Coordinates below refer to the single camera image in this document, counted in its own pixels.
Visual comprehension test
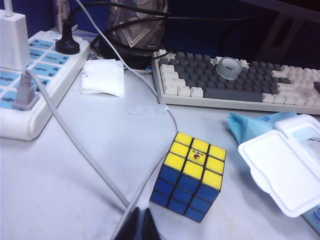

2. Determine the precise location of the grey power plug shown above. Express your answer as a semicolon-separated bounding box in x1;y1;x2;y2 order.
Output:
12;70;41;111

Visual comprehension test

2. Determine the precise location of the folded white paper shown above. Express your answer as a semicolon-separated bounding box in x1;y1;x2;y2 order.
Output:
80;58;126;98

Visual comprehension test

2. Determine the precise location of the grey monitor stand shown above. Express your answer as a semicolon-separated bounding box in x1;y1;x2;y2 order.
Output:
254;9;320;69

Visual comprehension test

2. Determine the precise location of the silver faceted figurine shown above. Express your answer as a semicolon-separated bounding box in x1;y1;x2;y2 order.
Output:
99;0;171;71

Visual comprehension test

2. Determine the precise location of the white charger cable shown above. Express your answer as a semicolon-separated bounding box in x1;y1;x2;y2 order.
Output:
4;0;15;17

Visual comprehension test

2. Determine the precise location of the white blue power strip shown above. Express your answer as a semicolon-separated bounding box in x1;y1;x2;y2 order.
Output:
0;29;91;142

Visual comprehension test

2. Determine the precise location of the long black cable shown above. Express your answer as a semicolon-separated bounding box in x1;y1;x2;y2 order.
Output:
89;13;278;66

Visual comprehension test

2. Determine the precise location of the thin white cable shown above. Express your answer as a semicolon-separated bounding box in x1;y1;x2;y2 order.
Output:
74;0;179;240

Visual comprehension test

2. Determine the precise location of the black power plug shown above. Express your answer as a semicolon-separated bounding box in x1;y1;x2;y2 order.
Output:
55;18;81;56

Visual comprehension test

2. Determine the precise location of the sky blue wet wipes packet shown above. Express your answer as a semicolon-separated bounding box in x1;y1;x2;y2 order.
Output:
225;111;320;232

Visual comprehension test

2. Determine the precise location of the rubik's cube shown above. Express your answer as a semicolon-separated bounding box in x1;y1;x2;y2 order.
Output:
149;131;228;224

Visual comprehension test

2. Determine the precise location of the white charger adapter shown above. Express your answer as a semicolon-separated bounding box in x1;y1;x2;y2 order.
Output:
0;9;31;72

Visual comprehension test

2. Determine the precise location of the black plug cable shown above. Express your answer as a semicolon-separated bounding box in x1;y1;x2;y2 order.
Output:
63;1;171;29

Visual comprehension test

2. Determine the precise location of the clear tape roll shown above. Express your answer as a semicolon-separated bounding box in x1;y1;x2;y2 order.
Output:
215;56;243;81

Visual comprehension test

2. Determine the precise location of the white grey mechanical keyboard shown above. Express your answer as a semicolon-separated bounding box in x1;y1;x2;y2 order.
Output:
150;48;320;116

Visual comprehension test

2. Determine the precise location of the clear tape strip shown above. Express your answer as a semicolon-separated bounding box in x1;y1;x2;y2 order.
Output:
128;103;169;117

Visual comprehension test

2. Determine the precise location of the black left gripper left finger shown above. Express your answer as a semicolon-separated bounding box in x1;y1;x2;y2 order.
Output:
111;206;144;240

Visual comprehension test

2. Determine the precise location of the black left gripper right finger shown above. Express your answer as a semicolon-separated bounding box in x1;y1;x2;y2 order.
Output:
142;207;161;240

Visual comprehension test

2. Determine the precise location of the thick white cable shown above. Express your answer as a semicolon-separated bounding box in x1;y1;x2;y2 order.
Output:
24;69;130;210

